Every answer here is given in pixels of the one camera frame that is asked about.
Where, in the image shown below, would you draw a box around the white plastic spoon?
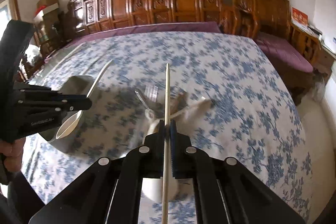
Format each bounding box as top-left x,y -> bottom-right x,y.
56,60 -> 113,139

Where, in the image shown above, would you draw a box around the light wooden chopstick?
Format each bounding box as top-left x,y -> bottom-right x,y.
162,63 -> 171,224

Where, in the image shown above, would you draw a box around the person's left hand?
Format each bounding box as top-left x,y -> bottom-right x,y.
0,138 -> 26,172

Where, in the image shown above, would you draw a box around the metal rectangular tray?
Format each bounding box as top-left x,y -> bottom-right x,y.
39,75 -> 99,154

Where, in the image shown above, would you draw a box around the white ceramic spoon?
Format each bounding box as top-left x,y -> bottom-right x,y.
144,96 -> 211,138

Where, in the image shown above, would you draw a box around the blue floral tablecloth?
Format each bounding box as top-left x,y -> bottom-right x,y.
20,31 -> 314,224

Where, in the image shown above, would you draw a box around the stacked cardboard boxes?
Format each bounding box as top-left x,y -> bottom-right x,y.
33,0 -> 60,43

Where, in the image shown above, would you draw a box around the purple sofa cushion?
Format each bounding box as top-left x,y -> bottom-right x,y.
71,22 -> 313,73

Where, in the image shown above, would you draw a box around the carved wooden sofa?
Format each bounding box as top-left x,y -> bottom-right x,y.
63,0 -> 321,64

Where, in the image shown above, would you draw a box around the red printed box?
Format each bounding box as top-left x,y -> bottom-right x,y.
291,7 -> 308,26

